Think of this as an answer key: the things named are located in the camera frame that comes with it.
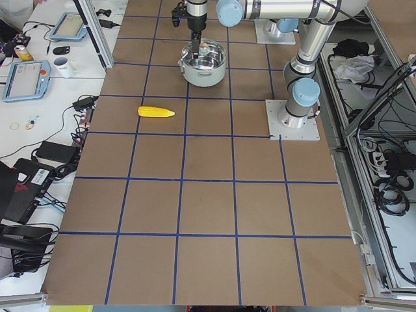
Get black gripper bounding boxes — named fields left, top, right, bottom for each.
left=187, top=14, right=207, bottom=59

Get yellow corn cob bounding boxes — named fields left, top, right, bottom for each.
left=138, top=106, right=175, bottom=118

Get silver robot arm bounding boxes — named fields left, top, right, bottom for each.
left=216, top=0, right=367, bottom=129
left=187, top=0, right=207, bottom=59

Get white electric cooking pot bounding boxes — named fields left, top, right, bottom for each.
left=178, top=38, right=227, bottom=87

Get far blue teach pendant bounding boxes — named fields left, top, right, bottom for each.
left=49, top=12, right=87, bottom=42

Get blue teach pendant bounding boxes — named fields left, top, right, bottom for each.
left=49, top=12, right=87, bottom=42
left=2, top=60, right=51, bottom=102

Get black power adapter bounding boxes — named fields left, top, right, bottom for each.
left=72, top=96, right=98, bottom=111

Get white mug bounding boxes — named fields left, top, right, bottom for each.
left=53, top=57, right=79, bottom=78

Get black oval case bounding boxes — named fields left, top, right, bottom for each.
left=53, top=46, right=70, bottom=55

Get black cloth bundle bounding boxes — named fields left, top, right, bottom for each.
left=333, top=38, right=369, bottom=58

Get white crumpled cloth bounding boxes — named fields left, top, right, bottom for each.
left=334, top=56, right=376, bottom=86

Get yellow drink can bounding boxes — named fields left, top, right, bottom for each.
left=14, top=45, right=34, bottom=62

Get near blue teach pendant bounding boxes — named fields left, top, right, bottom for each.
left=2, top=60, right=51, bottom=102

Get black power brick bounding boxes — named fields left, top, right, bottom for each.
left=35, top=141, right=79, bottom=164

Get white power strip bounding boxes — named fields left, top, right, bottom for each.
left=371, top=151, right=389, bottom=177

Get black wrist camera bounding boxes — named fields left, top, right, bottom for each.
left=171, top=1, right=187, bottom=27

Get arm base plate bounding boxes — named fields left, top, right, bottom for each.
left=255, top=18, right=298, bottom=45
left=265, top=99, right=320, bottom=141

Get aluminium frame post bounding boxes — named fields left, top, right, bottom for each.
left=74, top=0, right=114, bottom=70

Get coiled black cables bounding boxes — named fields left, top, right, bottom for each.
left=373, top=175, right=411, bottom=216

